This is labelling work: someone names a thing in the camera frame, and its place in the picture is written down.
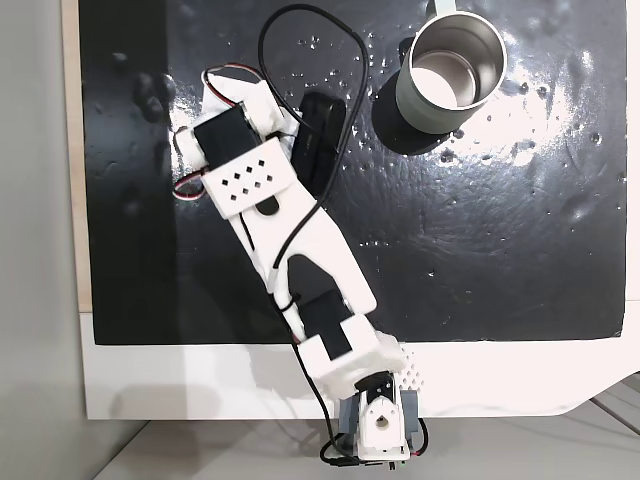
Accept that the sage green steel-rimmed mug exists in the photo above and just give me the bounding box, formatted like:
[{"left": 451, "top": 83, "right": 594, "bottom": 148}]
[{"left": 393, "top": 0, "right": 509, "bottom": 140}]

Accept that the red white black servo wire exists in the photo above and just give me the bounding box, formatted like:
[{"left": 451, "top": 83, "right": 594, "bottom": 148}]
[
  {"left": 171, "top": 170, "right": 207, "bottom": 204},
  {"left": 201, "top": 61, "right": 264, "bottom": 109}
]

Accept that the black oval camera box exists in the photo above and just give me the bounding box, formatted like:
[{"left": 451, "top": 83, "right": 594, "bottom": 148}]
[{"left": 290, "top": 92, "right": 347, "bottom": 196}]

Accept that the black rubber mat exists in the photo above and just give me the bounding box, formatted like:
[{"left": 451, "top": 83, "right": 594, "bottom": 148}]
[{"left": 77, "top": 0, "right": 629, "bottom": 346}]

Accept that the black camera cable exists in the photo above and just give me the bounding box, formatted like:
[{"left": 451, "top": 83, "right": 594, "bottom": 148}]
[{"left": 257, "top": 4, "right": 374, "bottom": 469}]

